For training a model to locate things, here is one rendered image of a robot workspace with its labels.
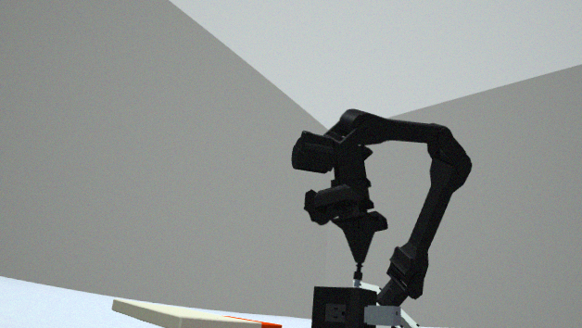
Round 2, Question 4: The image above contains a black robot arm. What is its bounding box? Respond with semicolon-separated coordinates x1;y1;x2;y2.
292;108;472;307

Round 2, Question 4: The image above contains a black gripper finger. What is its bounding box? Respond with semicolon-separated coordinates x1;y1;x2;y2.
332;212;370;263
361;221;379;263

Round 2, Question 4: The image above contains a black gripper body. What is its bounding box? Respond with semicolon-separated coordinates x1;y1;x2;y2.
314;169;388;232

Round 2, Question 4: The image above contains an orange flat bar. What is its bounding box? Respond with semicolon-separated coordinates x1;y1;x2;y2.
225;316;283;328

